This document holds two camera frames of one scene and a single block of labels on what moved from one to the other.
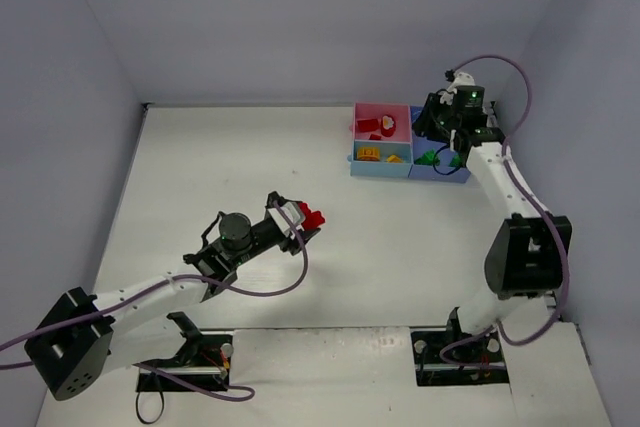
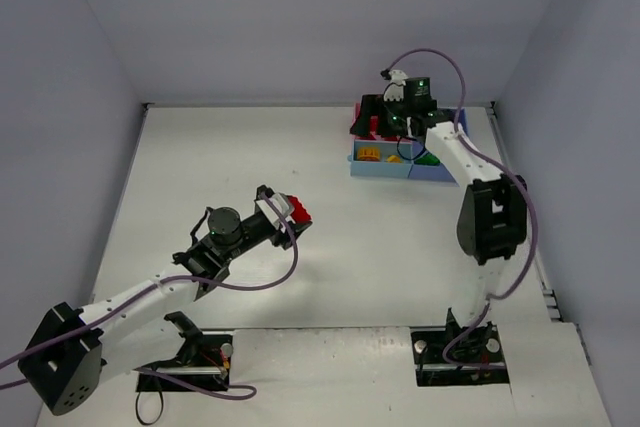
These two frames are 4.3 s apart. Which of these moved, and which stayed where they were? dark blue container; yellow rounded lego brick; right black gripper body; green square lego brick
Moved: right black gripper body
Stayed: green square lego brick; yellow rounded lego brick; dark blue container
